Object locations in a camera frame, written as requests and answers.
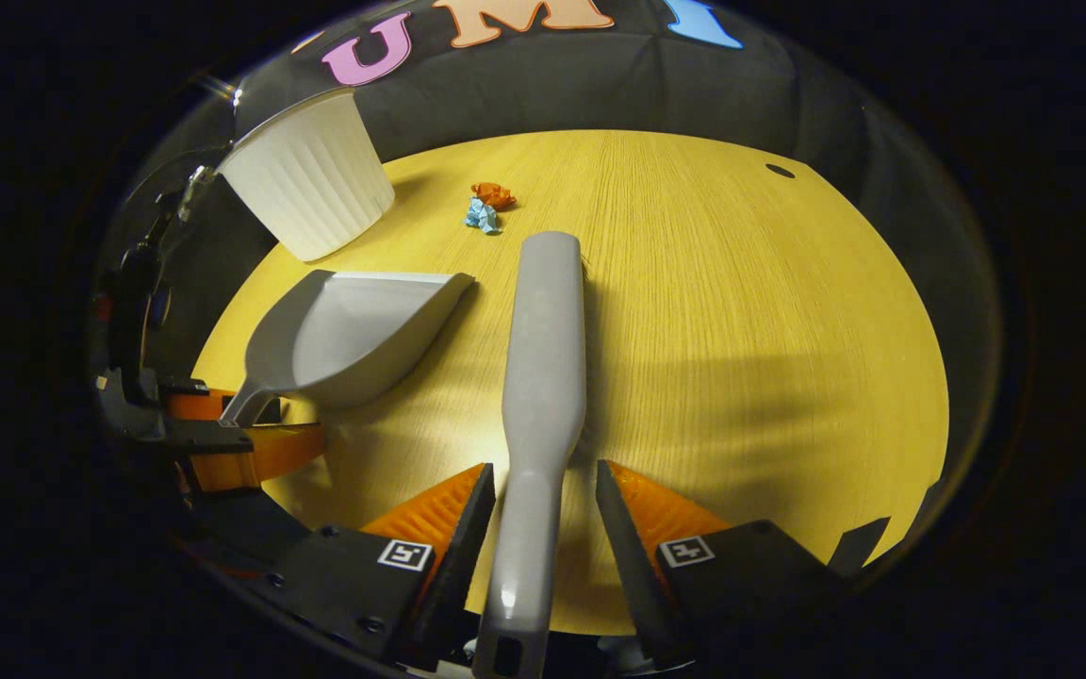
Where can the wooden desktop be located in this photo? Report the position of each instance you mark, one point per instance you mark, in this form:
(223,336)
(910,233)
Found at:
(741,330)

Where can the small grey dustpan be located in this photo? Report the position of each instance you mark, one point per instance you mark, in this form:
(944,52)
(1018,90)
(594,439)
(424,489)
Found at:
(354,330)

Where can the blue paper trash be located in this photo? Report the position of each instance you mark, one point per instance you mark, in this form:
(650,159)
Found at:
(483,217)

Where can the white plastic garbage bin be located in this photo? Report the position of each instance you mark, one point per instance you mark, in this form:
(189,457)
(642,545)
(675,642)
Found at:
(307,179)

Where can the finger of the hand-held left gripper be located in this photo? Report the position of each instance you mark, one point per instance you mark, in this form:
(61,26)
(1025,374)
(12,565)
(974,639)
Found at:
(192,405)
(260,453)

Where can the small grey broom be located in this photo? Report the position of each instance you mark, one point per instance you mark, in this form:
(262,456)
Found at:
(543,377)

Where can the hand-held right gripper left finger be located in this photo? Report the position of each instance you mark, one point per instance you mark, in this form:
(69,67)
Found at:
(468,538)

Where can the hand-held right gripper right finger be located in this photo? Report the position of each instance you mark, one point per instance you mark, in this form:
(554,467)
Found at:
(623,547)

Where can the black backdrop cloth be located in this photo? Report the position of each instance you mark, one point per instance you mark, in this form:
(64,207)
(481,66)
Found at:
(552,85)

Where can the orange paper trash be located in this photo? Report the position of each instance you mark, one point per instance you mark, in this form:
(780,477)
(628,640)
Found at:
(494,195)

